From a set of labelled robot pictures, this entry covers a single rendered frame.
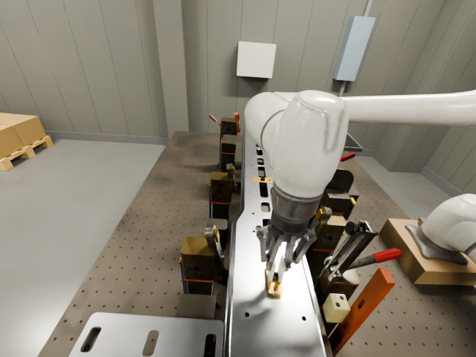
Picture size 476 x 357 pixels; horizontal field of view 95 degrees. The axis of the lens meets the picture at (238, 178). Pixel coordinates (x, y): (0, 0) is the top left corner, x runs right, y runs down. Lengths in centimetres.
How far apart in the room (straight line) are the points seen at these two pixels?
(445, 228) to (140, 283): 121
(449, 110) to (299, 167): 32
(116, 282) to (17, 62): 355
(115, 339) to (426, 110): 75
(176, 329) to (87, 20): 339
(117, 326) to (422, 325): 100
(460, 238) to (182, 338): 102
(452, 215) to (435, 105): 68
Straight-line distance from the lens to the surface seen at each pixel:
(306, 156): 33
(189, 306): 62
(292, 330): 59
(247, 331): 57
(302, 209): 39
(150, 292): 98
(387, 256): 62
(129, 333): 60
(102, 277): 108
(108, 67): 356
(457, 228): 118
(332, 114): 33
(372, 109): 54
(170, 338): 57
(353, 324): 60
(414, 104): 56
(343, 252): 60
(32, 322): 200
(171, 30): 309
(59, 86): 397
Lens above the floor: 153
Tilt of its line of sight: 34 degrees down
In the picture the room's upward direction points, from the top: 5 degrees clockwise
